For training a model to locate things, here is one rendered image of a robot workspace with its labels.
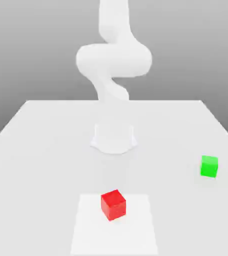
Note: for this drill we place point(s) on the small green cube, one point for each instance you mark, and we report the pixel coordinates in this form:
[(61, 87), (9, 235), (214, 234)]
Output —
[(209, 166)]

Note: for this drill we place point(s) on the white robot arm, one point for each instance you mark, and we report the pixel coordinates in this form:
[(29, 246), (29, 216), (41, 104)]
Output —
[(114, 60)]

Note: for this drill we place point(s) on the small red cube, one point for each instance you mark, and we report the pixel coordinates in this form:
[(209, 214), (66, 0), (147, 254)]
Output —
[(113, 205)]

